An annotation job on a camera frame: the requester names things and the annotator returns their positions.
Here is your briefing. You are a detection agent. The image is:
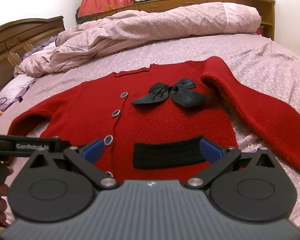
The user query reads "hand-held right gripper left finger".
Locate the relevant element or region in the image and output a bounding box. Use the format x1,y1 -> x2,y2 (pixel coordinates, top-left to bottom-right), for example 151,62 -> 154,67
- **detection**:
27,138 -> 119,189

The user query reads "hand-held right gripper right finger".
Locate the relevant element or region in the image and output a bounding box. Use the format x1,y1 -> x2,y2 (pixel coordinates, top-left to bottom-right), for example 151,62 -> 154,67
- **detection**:
185,138 -> 277,190

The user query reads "red knit cardigan black bow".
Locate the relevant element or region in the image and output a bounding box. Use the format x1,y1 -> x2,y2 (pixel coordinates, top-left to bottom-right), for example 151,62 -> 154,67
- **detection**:
7,56 -> 300,178

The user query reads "lavender ruffled pillow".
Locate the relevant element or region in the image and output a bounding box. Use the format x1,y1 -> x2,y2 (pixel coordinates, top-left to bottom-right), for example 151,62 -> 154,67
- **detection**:
0,36 -> 58,106

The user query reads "pink floral bed sheet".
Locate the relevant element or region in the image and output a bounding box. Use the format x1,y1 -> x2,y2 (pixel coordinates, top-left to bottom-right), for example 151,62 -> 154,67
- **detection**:
0,32 -> 300,230

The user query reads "brown wooden headboard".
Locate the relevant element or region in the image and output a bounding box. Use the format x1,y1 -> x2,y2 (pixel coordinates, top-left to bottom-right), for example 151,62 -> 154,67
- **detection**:
0,16 -> 65,98

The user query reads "pink floral quilt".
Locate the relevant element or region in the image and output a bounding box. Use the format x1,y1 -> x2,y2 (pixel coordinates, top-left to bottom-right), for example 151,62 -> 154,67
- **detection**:
14,2 -> 262,78

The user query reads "wooden bedside shelf unit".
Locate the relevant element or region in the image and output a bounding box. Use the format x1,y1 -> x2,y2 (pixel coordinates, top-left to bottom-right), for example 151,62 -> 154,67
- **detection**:
90,0 -> 276,41

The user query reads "black cable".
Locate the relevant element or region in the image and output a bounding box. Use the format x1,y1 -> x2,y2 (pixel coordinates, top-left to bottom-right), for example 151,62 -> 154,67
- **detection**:
0,96 -> 23,111

